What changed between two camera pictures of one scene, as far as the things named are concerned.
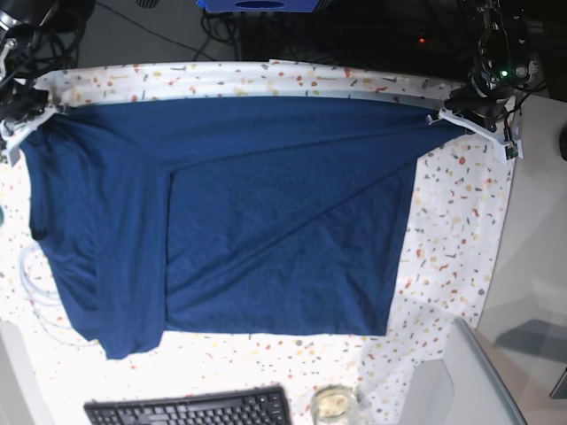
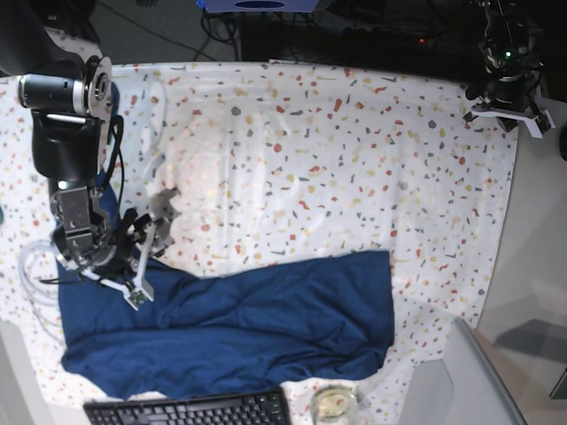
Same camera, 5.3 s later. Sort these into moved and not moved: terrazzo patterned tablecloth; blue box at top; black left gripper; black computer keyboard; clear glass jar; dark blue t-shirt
Moved: black left gripper; dark blue t-shirt
Not moved: blue box at top; clear glass jar; black computer keyboard; terrazzo patterned tablecloth
